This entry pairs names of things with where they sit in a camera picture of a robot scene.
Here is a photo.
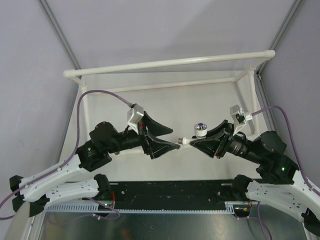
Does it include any aluminium table frame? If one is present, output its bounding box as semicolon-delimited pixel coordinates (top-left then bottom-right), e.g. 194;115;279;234
27;183;320;240

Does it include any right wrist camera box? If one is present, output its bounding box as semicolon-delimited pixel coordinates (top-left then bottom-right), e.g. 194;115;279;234
229;105;253;135

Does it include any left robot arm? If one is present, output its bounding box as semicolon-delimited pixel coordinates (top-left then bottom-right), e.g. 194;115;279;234
9;113;180;217

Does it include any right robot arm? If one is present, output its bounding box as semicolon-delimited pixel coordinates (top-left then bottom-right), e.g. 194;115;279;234
189;120;320;236

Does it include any white faucet with chrome knob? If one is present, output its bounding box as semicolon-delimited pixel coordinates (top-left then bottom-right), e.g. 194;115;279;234
178;122;208;146

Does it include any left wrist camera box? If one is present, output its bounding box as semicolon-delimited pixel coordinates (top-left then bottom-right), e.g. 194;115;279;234
127;104;144;129

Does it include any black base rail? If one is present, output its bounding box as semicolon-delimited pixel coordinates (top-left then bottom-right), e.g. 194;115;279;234
64;180;262;210

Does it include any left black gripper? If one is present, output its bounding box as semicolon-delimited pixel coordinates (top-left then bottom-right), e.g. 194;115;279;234
106;111;177;159

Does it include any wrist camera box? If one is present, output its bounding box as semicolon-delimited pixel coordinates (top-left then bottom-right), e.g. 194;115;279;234
127;104;144;129
229;105;253;135

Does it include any white PVC pipe frame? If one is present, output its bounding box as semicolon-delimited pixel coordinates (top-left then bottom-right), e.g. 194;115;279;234
63;49;277;156

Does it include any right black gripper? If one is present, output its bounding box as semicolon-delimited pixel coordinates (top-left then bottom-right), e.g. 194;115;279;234
188;119;263;163

